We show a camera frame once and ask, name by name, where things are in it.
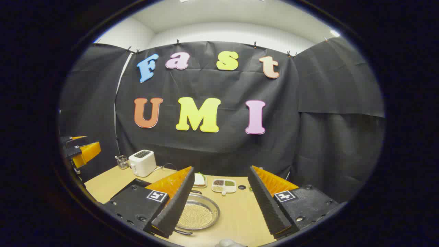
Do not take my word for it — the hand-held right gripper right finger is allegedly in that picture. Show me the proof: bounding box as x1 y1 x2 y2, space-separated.
248 165 340 239

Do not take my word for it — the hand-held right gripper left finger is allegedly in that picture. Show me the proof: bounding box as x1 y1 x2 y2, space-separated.
102 166 195 239

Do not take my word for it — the stainless steel pot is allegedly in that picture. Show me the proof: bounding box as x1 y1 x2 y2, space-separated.
173 190 221 236

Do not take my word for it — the black induction cooktop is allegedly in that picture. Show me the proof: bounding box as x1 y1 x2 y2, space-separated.
111 178 152 201

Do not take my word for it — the pile of soybeans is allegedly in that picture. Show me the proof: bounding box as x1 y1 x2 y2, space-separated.
177 202 214 230

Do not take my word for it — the white divided dish with grains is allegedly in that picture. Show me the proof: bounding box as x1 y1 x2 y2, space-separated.
211 178 237 196

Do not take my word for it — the white toaster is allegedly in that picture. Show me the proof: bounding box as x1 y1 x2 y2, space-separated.
128 150 157 178

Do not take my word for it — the small metal wire rack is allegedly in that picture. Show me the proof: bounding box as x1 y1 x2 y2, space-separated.
115 155 130 170

